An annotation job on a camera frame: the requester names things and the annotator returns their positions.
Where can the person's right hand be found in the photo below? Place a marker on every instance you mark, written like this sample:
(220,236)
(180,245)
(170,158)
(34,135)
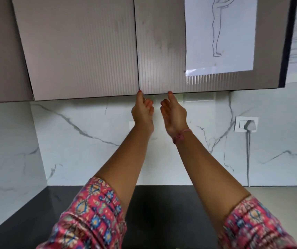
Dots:
(175,119)

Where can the person's left hand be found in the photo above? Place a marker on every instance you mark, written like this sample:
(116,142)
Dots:
(142,116)

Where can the person's left thumb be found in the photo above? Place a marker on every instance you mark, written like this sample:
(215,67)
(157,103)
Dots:
(139,96)

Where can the person's right thumb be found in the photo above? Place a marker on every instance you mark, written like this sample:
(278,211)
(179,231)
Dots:
(172,98)

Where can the person's right forearm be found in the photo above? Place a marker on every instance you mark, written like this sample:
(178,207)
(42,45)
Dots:
(208,176)

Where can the person's left forearm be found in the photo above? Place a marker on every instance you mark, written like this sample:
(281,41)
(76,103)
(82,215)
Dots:
(127,163)

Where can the pink thread wristband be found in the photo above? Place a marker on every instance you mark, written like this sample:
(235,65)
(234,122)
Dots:
(180,137)

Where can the beige ribbed cabinet door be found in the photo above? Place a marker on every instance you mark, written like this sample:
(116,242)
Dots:
(161,44)
(80,46)

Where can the white power plug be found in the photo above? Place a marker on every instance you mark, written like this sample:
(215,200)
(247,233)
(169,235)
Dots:
(250,125)

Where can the paper with figure sketch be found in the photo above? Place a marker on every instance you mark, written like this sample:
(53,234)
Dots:
(231,31)

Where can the dark cabinet side panel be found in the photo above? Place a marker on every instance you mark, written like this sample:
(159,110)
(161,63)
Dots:
(287,44)

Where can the pink patterned left sleeve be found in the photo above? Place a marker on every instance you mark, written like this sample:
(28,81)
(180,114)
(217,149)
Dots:
(91,217)

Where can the pink patterned sleeve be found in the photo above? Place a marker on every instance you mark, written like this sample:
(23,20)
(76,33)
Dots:
(257,225)
(91,217)

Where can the plain beige side cabinet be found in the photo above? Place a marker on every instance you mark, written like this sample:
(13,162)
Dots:
(3,49)

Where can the pink patterned right sleeve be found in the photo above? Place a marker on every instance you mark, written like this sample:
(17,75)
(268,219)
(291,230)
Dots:
(257,225)

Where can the white wall socket plate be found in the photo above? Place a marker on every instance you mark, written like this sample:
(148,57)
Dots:
(239,123)

